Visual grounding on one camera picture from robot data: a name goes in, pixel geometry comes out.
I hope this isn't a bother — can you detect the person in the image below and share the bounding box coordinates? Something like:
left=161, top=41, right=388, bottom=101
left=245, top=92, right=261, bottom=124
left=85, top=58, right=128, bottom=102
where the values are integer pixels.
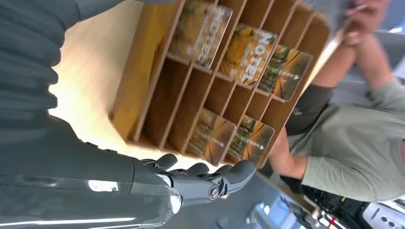
left=268, top=0, right=405, bottom=203

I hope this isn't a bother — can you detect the yellow hotel key card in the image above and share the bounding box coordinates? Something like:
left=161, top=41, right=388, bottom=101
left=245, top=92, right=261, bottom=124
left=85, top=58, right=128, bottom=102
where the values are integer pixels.
left=219, top=22, right=278, bottom=89
left=169, top=0, right=233, bottom=70

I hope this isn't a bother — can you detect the wooden slotted card holder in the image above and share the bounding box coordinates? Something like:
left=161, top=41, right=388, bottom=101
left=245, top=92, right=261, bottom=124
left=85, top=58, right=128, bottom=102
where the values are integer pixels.
left=109, top=0, right=331, bottom=168

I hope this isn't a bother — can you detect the white box with black buttons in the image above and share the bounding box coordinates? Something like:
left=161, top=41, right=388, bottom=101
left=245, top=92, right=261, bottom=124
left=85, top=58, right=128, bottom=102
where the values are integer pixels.
left=362, top=199, right=405, bottom=229

